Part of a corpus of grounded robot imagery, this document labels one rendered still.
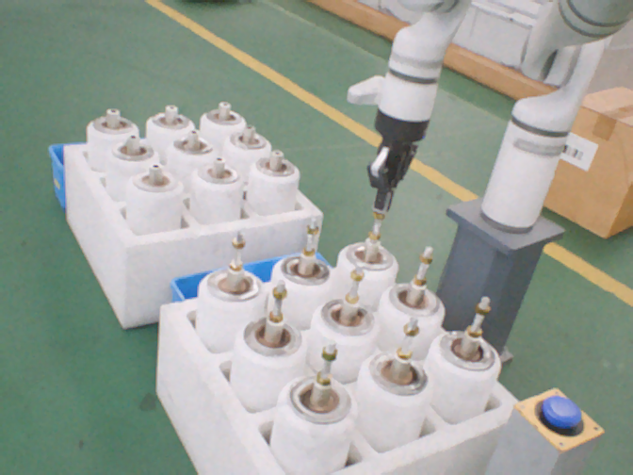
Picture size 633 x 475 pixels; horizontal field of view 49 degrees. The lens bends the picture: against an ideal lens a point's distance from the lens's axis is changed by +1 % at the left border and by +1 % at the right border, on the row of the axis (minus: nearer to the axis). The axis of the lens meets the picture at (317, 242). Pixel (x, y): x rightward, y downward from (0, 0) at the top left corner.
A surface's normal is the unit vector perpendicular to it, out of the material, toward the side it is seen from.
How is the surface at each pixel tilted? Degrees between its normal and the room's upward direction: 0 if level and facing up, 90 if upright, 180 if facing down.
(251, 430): 0
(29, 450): 0
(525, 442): 90
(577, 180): 89
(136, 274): 90
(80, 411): 0
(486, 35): 90
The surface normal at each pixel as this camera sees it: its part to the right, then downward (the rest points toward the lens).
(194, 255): 0.51, 0.52
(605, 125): -0.74, 0.25
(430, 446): 0.16, -0.84
